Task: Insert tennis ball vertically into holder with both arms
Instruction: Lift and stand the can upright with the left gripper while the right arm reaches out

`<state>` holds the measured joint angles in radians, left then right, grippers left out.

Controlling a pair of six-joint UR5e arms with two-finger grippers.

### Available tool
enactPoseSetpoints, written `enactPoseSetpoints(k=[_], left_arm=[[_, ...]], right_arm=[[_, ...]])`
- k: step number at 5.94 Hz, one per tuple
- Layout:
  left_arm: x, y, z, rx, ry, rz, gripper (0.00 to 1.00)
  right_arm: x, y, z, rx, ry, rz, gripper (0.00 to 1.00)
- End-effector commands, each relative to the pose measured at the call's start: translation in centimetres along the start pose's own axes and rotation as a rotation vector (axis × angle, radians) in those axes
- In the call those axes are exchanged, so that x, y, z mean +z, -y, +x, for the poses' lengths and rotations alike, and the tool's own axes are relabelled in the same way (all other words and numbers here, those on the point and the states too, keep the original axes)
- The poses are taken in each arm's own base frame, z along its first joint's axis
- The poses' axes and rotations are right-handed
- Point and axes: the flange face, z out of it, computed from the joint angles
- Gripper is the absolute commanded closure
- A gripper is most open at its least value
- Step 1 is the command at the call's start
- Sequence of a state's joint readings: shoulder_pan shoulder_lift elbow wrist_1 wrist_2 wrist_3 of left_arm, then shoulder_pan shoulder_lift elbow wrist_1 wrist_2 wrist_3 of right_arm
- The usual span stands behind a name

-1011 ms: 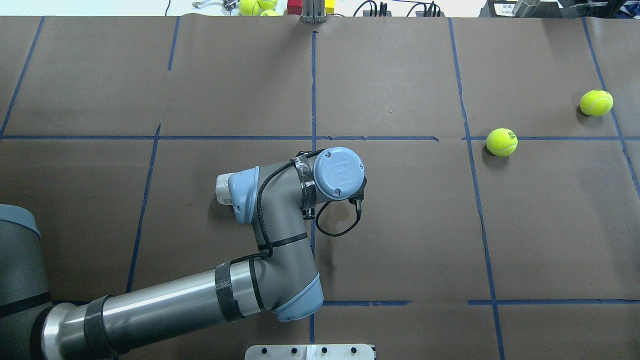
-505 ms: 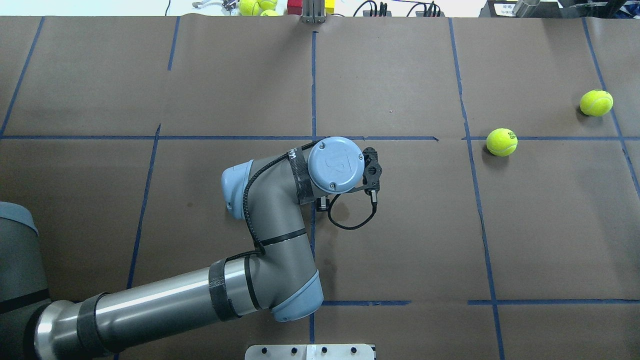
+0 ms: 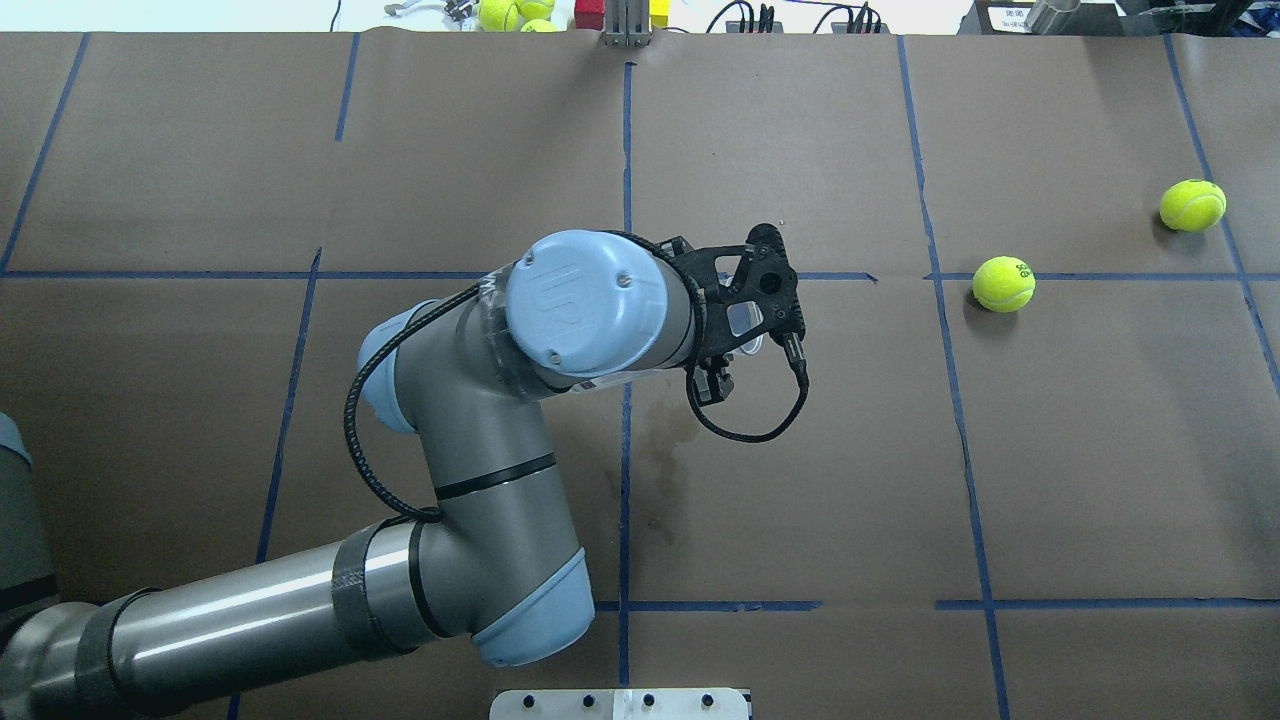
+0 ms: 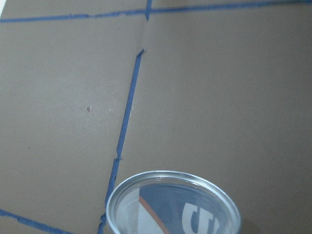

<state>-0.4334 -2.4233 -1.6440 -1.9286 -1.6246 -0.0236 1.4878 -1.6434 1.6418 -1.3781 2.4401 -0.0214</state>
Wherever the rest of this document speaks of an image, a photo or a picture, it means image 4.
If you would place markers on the clear tennis ball can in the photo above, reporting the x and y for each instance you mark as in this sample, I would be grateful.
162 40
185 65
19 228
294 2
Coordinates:
171 202

